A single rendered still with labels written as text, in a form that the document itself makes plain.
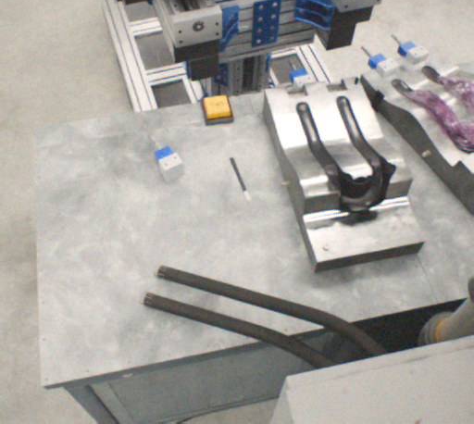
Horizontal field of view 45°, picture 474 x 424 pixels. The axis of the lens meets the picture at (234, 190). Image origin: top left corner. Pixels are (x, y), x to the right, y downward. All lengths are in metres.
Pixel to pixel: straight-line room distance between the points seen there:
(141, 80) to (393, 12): 1.47
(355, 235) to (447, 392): 0.79
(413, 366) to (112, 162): 1.09
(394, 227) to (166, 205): 0.55
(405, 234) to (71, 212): 0.80
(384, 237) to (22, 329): 1.40
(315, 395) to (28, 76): 2.56
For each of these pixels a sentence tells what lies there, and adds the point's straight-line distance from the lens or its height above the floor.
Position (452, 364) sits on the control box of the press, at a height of 1.47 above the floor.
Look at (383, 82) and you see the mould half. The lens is 1.65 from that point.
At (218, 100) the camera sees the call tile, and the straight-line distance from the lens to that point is 1.57.
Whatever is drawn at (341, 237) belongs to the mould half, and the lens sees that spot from 1.33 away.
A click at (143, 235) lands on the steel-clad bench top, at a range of 1.38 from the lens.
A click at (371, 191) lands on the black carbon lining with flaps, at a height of 0.88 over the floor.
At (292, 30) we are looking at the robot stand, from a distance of 1.91.
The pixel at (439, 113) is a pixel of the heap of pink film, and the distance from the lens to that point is 1.54.
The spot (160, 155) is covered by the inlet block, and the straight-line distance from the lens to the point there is 1.46.
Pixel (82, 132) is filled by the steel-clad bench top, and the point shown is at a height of 0.80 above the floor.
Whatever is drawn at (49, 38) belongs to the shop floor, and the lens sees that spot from 3.12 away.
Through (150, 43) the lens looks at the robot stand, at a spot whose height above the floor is 0.21.
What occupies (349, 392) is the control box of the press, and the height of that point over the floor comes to 1.47.
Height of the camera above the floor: 2.01
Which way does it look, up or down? 57 degrees down
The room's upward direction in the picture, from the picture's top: 2 degrees clockwise
